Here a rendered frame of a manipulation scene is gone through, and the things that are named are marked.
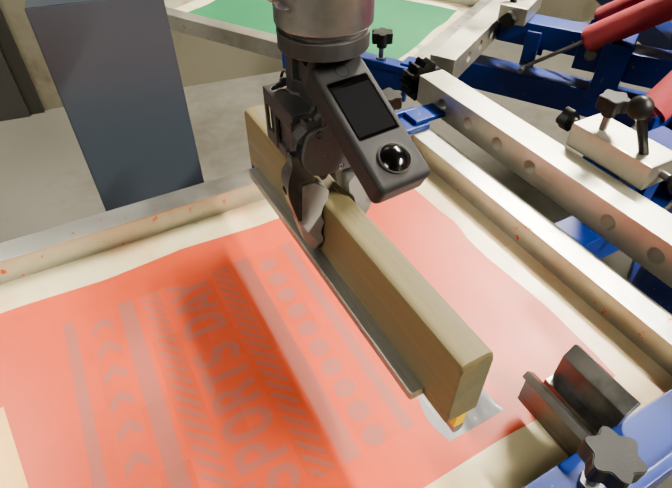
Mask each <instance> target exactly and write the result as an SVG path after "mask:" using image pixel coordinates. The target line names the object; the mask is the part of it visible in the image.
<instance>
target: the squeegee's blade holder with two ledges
mask: <svg viewBox="0 0 672 488"><path fill-rule="evenodd" d="M249 174H250V178H251V179H252V180H253V182H254V183H255V185H256V186H257V187H258V189H259V190H260V192H261V193H262V194H263V196H264V197H265V199H266V200H267V201H268V203H269V204H270V206H271V207H272V208H273V210H274V211H275V213H276V214H277V215H278V217H279V218H280V220H281V221H282V222H283V224H284V225H285V227H286V228H287V229H288V231H289V232H290V234H291V235H292V236H293V238H294V239H295V241H296V242H297V243H298V245H299V246H300V248H301V249H302V250H303V252H304V253H305V255H306V256H307V257H308V259H309V260H310V262H311V263H312V264H313V266H314V267H315V269H316V270H317V271H318V273H319V274H320V276H321V277H322V278H323V280H324V281H325V283H326V284H327V285H328V287H329V288H330V290H331V291H332V292H333V294H334V295H335V297H336V298H337V299H338V301H339V302H340V304H341V305H342V306H343V308H344V309H345V311H346V312H347V313H348V315H349V316H350V318H351V319H352V320H353V322H354V323H355V325H356V326H357V327H358V329H359V330H360V332H361V333H362V334H363V336H364V337H365V339H366V340H367V341H368V343H369V344H370V346H371V347H372V348H373V350H374V351H375V353H376V354H377V355H378V357H379V358H380V360H381V361H382V362H383V364H384V365H385V367H386V368H387V369H388V371H389V372H390V374H391V375H392V376H393V378H394V379H395V381H396V382H397V383H398V385H399V386H400V388H401V389H402V390H403V392H404V393H405V395H406V396H407V397H408V398H409V399H410V400H412V399H414V398H416V397H417V396H419V395H421V394H423V390H424V386H423V385H422V383H421V382H420V381H419V379H418V378H417V377H416V375H415V374H414V373H413V371H412V370H411V369H410V367H409V366H408V365H407V363H406V362H405V361H404V359H403V358H402V357H401V355H400V354H399V353H398V351H397V350H396V349H395V347H394V346H393V345H392V343H391V342H390V341H389V339H388V338H387V337H386V335H385V334H384V333H383V331H382V330H381V329H380V327H379V326H378V325H377V324H376V322H375V321H374V320H373V318H372V317H371V316H370V314H369V313H368V312H367V310H366V309H365V308H364V306H363V305H362V304H361V302H360V301H359V300H358V298H357V297H356V296H355V294H354V293H353V292H352V290H351V289H350V288H349V286H348V285H347V284H346V282H345V281H344V280H343V278H342V277H341V276H340V274H339V273H338V272H337V270H336V269H335V268H334V267H333V265H332V264H331V263H330V261H329V260H328V259H327V257H326V256H325V255H324V253H323V252H322V251H321V249H320V248H317V249H316V250H315V249H313V248H312V247H311V246H309V245H308V244H307V242H306V241H305V240H304V238H303V237H302V235H301V234H300V231H299V229H298V227H297V225H296V222H295V220H294V217H293V212H292V211H291V210H290V208H289V207H288V206H287V204H286V203H285V202H284V200H283V199H282V198H281V196H280V195H279V194H278V192H277V191H276V190H275V188H274V187H273V186H272V184H271V183H270V182H269V180H268V179H267V178H266V176H265V175H264V174H263V172H262V171H261V170H260V168H259V167H256V168H252V169H250V170H249Z"/></svg>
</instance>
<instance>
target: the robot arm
mask: <svg viewBox="0 0 672 488"><path fill-rule="evenodd" d="M268 1H269V2H272V8H273V20H274V23H275V24H276V33H277V45H278V48H279V50H280V51H281V52H282V53H283V54H285V67H286V70H284V71H281V74H280V79H279V82H277V83H272V84H268V85H264V86H263V96H264V105H265V115H266V125H267V134H268V137H269V139H270V140H271V141H272V142H273V143H274V145H275V146H276V147H277V149H278V150H279V151H280V152H281V154H282V155H283V156H284V157H285V159H286V160H287V162H286V163H285V164H284V166H283V168H282V171H281V183H282V188H283V191H284V194H285V197H286V200H287V201H288V203H289V205H290V207H291V209H292V211H293V217H294V220H295V222H296V225H297V227H298V229H299V231H300V234H301V235H302V237H303V238H304V240H305V241H306V242H307V244H308V245H309V246H311V247H312V248H313V249H315V250H316V249H317V248H319V247H320V245H321V244H322V243H323V242H324V240H325V238H324V237H323V236H322V227H323V225H324V220H323V218H322V210H323V207H324V205H325V203H326V202H327V200H328V189H327V188H326V187H325V185H324V184H323V183H322V182H321V181H320V180H319V179H317V178H315V177H314V176H319V177H320V179H321V180H324V179H326V178H327V176H328V174H330V173H333V172H335V174H336V178H337V180H338V182H339V184H340V186H341V188H342V189H343V190H344V191H345V192H346V193H347V194H348V195H349V196H350V197H351V199H352V200H353V201H354V202H355V203H356V204H357V205H358V206H359V207H360V208H361V209H362V211H363V212H364V213H365V214H366V213H367V211H368V209H369V208H370V205H371V203H375V204H378V203H381V202H384V201H386V200H389V199H391V198H393V197H396V196H398V195H400V194H403V193H405V192H407V191H410V190H412V189H415V188H417V187H419V186H420V185H421V184H422V183H423V182H424V181H425V179H426V178H427V177H428V175H429V173H430V168H429V166H428V164H427V163H426V161H425V159H424V158H423V156H422V155H421V153H420V151H419V150H418V148H417V147H416V145H415V143H414V142H413V140H412V138H411V137H410V135H409V134H408V132H407V130H406V129H405V127H404V125H403V124H402V122H401V121H400V119H399V117H398V116H397V114H396V113H395V111H394V109H393V108H392V106H391V104H390V103H389V101H388V100H387V98H386V96H385V95H384V93H383V92H382V90H381V88H380V87H379V85H378V83H377V82H376V80H375V79H374V77H373V75H372V74H371V72H370V70H369V69H368V67H367V66H366V64H365V62H364V61H363V59H362V58H361V56H360V55H361V54H363V53H364V52H366V51H367V49H368V48H369V43H370V26H371V24H372V23H373V21H374V10H375V0H268ZM284 72H285V73H286V76H284V77H283V74H284ZM284 86H287V87H286V88H285V89H284V88H283V87H284ZM281 87H282V89H281ZM279 88H280V90H279ZM276 89H278V90H277V91H273V90H276ZM269 107H270V111H269ZM270 113H271V121H270ZM271 123H272V128H271Z"/></svg>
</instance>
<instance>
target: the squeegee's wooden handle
mask: <svg viewBox="0 0 672 488"><path fill-rule="evenodd" d="M244 116H245V123H246V130H247V138H248V145H249V153H250V160H251V163H252V164H253V166H254V167H255V168H256V167H259V168H260V170H261V171H262V172H263V174H264V175H265V176H266V178H267V179H268V180H269V182H270V183H271V184H272V186H273V187H274V188H275V190H276V191H277V192H278V194H279V195H280V196H281V198H282V199H283V200H284V202H285V203H286V204H287V206H288V207H289V208H290V210H291V211H292V209H291V207H290V205H289V203H288V201H287V200H286V197H285V194H284V191H283V188H282V183H281V171H282V168H283V166H284V164H285V163H286V162H287V160H286V159H285V157H284V156H283V155H282V154H281V152H280V151H279V150H278V149H277V147H276V146H275V145H274V143H273V142H272V141H271V140H270V139H269V137H268V134H267V125H266V115H265V105H263V104H262V105H258V106H254V107H250V108H248V109H246V110H245V113H244ZM314 177H315V178H317V179H319V180H320V181H321V182H322V183H323V184H324V185H325V187H326V188H327V189H328V200H327V202H326V203H325V205H324V207H323V210H322V218H323V220H324V225H323V227H322V236H323V237H324V238H325V240H324V242H323V243H322V244H321V245H320V247H319V248H320V249H321V251H322V252H323V253H324V255H325V256H326V257H327V259H328V260H329V261H330V263H331V264H332V265H333V267H334V268H335V269H336V270H337V272H338V273H339V274H340V276H341V277H342V278H343V280H344V281H345V282H346V284H347V285H348V286H349V288H350V289H351V290H352V292H353V293H354V294H355V296H356V297H357V298H358V300H359V301H360V302H361V304H362V305H363V306H364V308H365V309H366V310H367V312H368V313H369V314H370V316H371V317H372V318H373V320H374V321H375V322H376V324H377V325H378V326H379V327H380V329H381V330H382V331H383V333H384V334H385V335H386V337H387V338H388V339H389V341H390V342H391V343H392V345H393V346H394V347H395V349H396V350H397V351H398V353H399V354H400V355H401V357H402V358H403V359H404V361H405V362H406V363H407V365H408V366H409V367H410V369H411V370H412V371H413V373H414V374H415V375H416V377H417V378H418V379H419V381H420V382H421V383H422V385H423V386H424V390H423V394H424V395H425V397H426V398H427V399H428V401H429V402H430V403H431V405H432V406H433V407H434V409H435V410H436V411H437V413H438V414H439V415H440V417H441V418H442V419H443V421H444V422H450V421H452V420H454V419H455V418H457V417H459V416H461V415H462V414H464V413H466V412H468V411H470V410H471V409H473V408H475V407H476V406H477V403H478V400H479V397H480V395H481V392H482V389H483V386H484V384H485V381H486V378H487V375H488V372H489V370H490V367H491V364H492V361H493V352H492V351H491V350H490V349H489V348H488V347H487V345H486V344H485V343H484V342H483V341H482V340H481V339H480V338H479V337H478V336H477V335H476V334H475V332H474V331H473V330H472V329H471V328H470V327H469V326H468V325H467V324H466V323H465V322H464V320H463V319H462V318H461V317H460V316H459V315H458V314H457V313H456V312H455V311H454V310H453V308H452V307H451V306H450V305H449V304H448V303H447V302H446V301H445V300H444V299H443V298H442V297H441V295H440V294H439V293H438V292H437V291H436V290H435V289H434V288H433V287H432V286H431V285H430V283H429V282H428V281H427V280H426V279H425V278H424V277H423V276H422V275H421V274H420V273H419V271H418V270H417V269H416V268H415V267H414V266H413V265H412V264H411V263H410V262H409V261H408V260H407V258H406V257H405V256H404V255H403V254H402V253H401V252H400V251H399V250H398V249H397V248H396V246H395V245H394V244H393V243H392V242H391V241H390V240H389V239H388V238H387V237H386V236H385V234H384V233H383V232H382V231H381V230H380V229H379V228H378V227H377V226H376V225H375V224H374V222H373V221H372V220H371V219H370V218H369V217H368V216H367V215H366V214H365V213H364V212H363V211H362V209H361V208H360V207H359V206H358V205H357V204H356V203H355V202H354V201H353V200H352V199H351V197H350V196H349V195H348V194H347V193H346V192H345V191H344V190H343V189H342V188H341V187H340V185H339V184H338V183H337V182H336V181H335V180H334V179H333V178H332V177H331V176H330V175H329V174H328V176H327V178H326V179H324V180H321V179H320V177H319V176H314ZM292 212H293V211H292Z"/></svg>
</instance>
